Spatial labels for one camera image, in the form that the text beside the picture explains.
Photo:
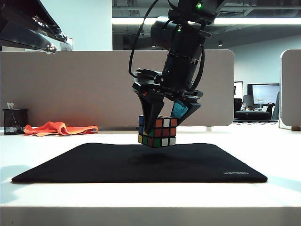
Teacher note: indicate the black computer monitor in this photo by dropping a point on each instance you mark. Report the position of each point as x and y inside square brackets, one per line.
[265, 93]

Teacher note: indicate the metal wall switch plate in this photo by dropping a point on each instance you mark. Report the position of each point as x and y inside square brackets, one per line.
[68, 46]

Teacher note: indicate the white ceiling light strip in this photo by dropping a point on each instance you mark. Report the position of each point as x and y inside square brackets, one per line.
[258, 21]

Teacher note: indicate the wide grey desk divider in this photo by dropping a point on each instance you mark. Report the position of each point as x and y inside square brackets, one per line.
[70, 89]

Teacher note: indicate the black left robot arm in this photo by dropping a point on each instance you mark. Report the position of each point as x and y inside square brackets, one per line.
[21, 28]

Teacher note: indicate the narrow grey desk divider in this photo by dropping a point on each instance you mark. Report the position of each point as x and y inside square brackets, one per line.
[291, 89]

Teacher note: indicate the black mesh pen holder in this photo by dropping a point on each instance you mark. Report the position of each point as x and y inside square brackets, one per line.
[14, 121]

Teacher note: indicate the multicoloured Rubik's cube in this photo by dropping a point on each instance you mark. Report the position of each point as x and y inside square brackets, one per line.
[162, 133]

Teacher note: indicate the white card in pen holder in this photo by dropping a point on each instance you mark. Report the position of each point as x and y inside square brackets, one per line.
[10, 106]

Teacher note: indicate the orange cloth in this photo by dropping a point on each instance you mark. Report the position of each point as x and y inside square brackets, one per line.
[58, 129]

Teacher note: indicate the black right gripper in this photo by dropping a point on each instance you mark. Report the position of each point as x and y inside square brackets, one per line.
[150, 87]

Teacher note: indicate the black round ottoman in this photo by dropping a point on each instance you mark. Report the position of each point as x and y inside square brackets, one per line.
[252, 115]

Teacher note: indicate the clear water bottle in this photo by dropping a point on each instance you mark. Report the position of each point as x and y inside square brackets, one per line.
[260, 104]

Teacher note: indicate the black mouse pad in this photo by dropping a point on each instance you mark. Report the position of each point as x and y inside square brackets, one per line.
[141, 164]

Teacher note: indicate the brown divider foot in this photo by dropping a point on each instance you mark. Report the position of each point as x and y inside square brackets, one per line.
[295, 128]

